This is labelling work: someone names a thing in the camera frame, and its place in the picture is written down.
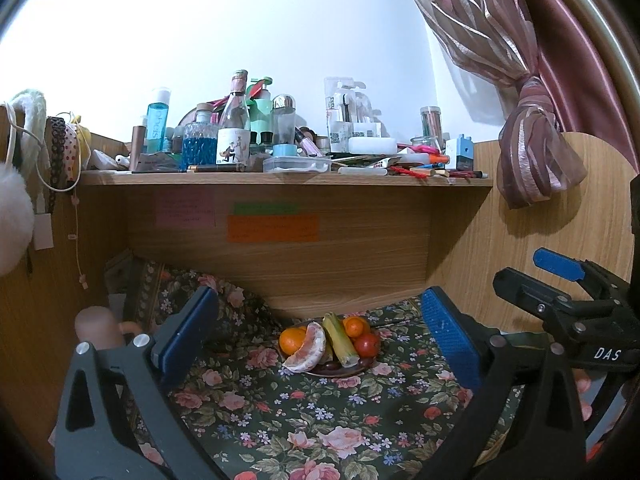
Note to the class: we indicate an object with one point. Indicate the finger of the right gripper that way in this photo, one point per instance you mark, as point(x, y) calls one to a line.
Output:
point(590, 276)
point(535, 297)

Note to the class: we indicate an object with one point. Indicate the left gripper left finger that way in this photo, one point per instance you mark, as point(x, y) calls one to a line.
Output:
point(115, 420)

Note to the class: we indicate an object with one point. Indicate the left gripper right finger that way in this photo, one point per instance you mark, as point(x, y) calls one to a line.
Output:
point(547, 438)

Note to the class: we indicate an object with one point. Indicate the red tomato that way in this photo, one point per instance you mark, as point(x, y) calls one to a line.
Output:
point(367, 345)

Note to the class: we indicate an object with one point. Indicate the small orange kumquat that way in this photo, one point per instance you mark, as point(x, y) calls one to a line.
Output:
point(348, 324)

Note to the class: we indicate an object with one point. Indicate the large orange mandarin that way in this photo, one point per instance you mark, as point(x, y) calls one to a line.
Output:
point(291, 339)

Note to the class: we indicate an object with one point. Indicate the long sugarcane piece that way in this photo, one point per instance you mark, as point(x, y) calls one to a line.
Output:
point(341, 344)

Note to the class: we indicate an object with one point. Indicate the peeled pink pomelo segment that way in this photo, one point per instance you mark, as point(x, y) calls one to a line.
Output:
point(310, 352)

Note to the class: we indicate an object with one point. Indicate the medium orange mandarin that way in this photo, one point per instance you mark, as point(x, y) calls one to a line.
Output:
point(362, 326)

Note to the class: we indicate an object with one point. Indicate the short sugarcane piece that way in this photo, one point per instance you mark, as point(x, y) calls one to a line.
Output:
point(328, 354)

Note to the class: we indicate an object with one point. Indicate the person's hand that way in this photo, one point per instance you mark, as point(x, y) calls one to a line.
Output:
point(588, 384)

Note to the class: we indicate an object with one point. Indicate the floral dark green cloth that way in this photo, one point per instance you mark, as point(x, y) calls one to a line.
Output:
point(258, 420)

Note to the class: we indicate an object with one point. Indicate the blue pencil sharpener box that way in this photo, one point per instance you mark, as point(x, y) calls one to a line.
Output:
point(460, 151)

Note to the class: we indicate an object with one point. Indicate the orange marker pen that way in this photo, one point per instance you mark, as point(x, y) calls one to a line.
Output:
point(433, 159)

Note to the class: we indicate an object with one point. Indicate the dark brown round plate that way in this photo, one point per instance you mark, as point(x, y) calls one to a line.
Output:
point(333, 369)

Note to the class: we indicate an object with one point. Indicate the clear jar with sticks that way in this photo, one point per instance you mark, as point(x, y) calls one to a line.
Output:
point(431, 125)

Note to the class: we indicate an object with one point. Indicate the pink sticky note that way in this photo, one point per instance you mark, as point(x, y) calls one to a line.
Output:
point(188, 208)

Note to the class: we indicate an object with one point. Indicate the pink striped tied curtain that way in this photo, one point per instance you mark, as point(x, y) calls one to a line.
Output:
point(552, 67)

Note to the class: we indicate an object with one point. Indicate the orange sticky note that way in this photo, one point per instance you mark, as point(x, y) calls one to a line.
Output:
point(273, 228)

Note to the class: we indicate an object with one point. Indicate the wooden shelf board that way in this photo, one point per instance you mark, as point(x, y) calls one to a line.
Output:
point(100, 178)

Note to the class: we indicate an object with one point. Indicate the green sticky note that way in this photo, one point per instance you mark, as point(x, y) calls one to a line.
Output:
point(265, 209)

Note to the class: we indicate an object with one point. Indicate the white organizer with cosmetics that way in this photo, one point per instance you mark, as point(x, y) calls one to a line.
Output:
point(349, 112)

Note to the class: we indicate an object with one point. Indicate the clear plastic food container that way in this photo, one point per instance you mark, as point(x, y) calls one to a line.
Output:
point(296, 164)

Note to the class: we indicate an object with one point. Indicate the blue textured glass jar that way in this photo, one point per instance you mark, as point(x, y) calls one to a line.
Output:
point(199, 141)

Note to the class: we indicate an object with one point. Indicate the clear wine bottle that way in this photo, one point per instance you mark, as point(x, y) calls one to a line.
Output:
point(233, 142)

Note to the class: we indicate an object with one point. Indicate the blue liquid bottle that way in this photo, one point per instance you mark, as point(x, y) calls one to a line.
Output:
point(156, 118)

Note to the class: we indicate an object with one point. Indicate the green spray bottle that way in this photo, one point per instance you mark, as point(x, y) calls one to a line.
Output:
point(259, 104)

